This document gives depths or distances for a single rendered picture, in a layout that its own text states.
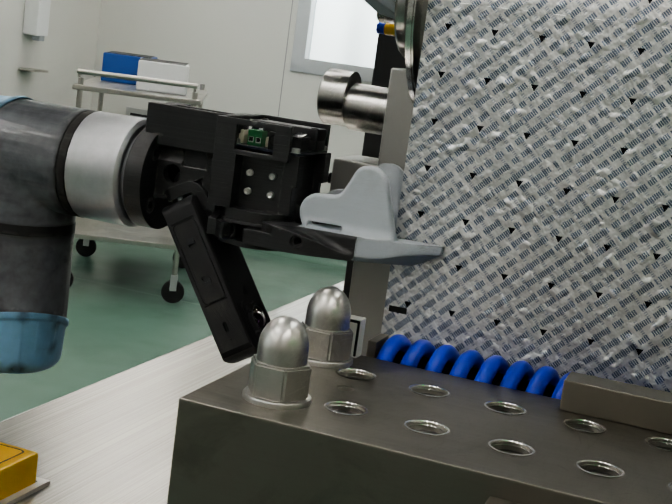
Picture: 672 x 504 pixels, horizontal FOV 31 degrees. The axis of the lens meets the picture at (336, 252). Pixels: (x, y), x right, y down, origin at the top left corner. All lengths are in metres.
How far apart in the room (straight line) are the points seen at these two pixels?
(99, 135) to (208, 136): 0.08
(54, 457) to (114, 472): 0.05
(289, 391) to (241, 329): 0.17
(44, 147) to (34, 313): 0.12
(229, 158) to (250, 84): 6.11
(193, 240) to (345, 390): 0.17
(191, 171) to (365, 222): 0.13
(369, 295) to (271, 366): 0.26
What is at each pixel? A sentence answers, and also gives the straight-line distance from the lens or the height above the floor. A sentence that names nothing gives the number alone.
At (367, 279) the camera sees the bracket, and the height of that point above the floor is 1.05.
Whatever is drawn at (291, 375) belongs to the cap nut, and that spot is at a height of 1.05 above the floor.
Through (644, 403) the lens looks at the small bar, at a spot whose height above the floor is 1.04.
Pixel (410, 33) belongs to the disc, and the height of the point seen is 1.23.
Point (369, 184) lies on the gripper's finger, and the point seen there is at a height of 1.13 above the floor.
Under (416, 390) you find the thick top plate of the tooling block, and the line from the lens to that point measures 0.71.
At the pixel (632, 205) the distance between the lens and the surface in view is 0.75.
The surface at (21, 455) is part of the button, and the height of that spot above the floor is 0.92.
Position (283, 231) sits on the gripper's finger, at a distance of 0.76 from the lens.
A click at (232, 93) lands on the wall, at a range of 6.94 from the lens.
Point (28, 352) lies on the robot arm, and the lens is 0.90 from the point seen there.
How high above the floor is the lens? 1.22
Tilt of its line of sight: 10 degrees down
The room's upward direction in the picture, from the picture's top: 8 degrees clockwise
